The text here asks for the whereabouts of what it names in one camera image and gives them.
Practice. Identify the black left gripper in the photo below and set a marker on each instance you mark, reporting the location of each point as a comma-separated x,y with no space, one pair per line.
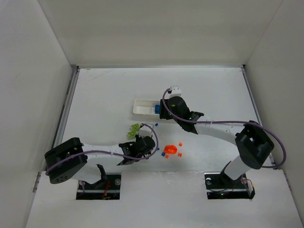
138,138

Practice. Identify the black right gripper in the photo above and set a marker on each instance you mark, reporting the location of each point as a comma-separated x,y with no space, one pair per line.
163,110

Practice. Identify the green 2x3 lego brick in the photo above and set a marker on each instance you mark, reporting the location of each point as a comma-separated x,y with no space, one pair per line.
135,127
132,134

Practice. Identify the blue round lego piece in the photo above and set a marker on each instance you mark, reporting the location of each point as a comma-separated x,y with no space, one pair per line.
157,107

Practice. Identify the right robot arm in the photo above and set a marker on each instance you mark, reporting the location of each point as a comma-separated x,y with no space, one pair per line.
253,144

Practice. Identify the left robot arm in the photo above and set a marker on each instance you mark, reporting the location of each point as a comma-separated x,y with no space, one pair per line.
76,160

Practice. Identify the orange round lego piece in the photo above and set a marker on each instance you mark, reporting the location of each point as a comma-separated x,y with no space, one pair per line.
170,149

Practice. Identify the white three-compartment tray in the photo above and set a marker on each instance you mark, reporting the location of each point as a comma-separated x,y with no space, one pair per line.
145,108

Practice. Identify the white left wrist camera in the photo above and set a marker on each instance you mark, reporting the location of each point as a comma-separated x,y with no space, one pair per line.
146,130

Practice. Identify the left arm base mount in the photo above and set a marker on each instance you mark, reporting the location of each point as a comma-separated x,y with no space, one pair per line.
106,188

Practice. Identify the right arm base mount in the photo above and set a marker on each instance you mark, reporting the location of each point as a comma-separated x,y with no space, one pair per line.
220,186

